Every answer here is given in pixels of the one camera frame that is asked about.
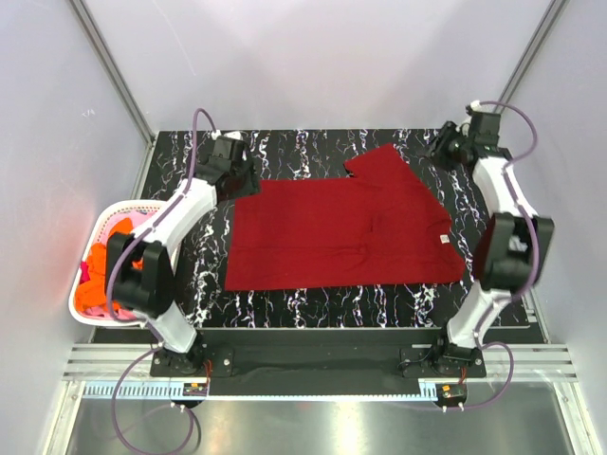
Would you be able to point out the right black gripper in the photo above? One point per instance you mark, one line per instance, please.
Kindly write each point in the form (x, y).
(435, 149)

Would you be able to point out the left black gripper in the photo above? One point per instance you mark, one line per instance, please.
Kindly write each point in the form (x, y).
(251, 186)

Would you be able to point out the red t-shirt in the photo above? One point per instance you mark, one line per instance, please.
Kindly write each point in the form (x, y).
(378, 225)

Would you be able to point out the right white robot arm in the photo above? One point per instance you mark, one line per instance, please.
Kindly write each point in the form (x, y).
(509, 258)

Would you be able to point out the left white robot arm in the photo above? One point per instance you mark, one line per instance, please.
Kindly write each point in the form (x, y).
(139, 273)

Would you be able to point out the pink t-shirt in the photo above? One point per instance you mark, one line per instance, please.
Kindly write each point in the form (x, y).
(137, 218)

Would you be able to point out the white plastic laundry basket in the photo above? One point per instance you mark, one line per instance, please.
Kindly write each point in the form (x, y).
(87, 301)

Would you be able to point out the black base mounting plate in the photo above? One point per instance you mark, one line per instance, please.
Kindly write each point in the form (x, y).
(412, 353)

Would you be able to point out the magenta garment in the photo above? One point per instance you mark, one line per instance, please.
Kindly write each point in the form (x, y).
(84, 272)

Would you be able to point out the orange t-shirt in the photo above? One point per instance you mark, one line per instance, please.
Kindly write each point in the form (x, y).
(95, 275)

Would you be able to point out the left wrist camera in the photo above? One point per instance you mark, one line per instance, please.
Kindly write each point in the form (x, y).
(236, 135)

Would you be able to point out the right aluminium frame post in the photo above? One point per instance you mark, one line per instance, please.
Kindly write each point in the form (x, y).
(532, 50)

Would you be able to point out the aluminium frame post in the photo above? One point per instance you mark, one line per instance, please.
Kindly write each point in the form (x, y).
(532, 50)
(104, 55)

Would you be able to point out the left aluminium frame post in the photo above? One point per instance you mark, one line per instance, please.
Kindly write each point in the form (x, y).
(104, 55)

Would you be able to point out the slotted cable duct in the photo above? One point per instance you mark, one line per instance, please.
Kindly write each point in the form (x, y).
(219, 390)

